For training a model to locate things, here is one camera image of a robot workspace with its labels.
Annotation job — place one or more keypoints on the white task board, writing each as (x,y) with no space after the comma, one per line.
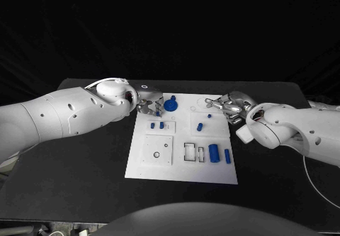
(183,143)

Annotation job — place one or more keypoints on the small blue plug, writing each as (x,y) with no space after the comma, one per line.
(151,125)
(161,125)

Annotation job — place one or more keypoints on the thin long blue cylinder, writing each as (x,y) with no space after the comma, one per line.
(228,156)

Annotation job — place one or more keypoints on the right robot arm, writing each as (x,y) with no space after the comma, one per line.
(297,127)

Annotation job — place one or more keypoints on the short blue cylinder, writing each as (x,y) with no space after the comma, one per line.
(199,127)

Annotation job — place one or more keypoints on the thick blue cylinder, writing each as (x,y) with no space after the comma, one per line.
(213,153)

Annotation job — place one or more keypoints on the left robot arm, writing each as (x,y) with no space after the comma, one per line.
(66,114)

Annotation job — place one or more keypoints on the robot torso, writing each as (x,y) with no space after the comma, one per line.
(206,219)

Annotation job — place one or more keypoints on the blue gear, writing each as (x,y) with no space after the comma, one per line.
(170,105)

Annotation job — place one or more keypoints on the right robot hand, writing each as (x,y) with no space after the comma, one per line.
(234,105)

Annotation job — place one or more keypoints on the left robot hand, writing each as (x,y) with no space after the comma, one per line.
(149,99)

